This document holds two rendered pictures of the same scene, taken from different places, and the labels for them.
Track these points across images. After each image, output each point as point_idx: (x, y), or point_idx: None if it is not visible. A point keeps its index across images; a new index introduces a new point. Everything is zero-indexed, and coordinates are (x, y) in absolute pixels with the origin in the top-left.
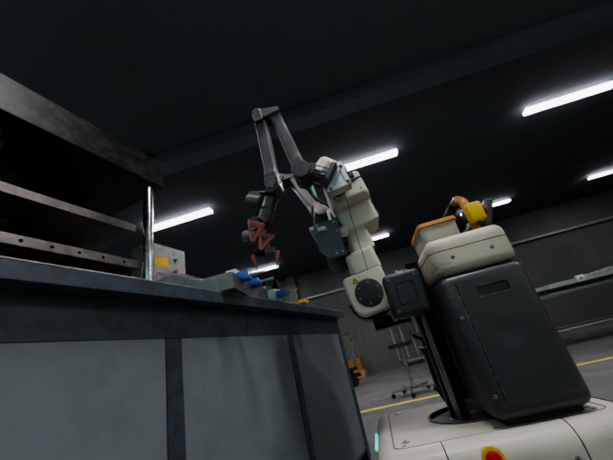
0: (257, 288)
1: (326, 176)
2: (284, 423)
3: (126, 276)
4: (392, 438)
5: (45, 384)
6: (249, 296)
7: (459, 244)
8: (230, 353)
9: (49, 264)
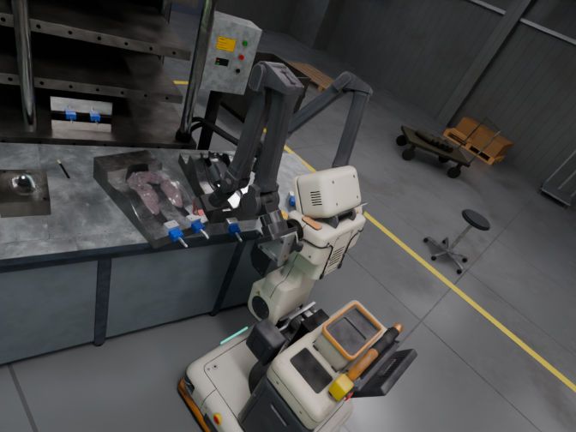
0: (219, 213)
1: (256, 240)
2: (201, 284)
3: (54, 253)
4: (225, 352)
5: (21, 283)
6: (184, 237)
7: (287, 387)
8: (159, 260)
9: (0, 259)
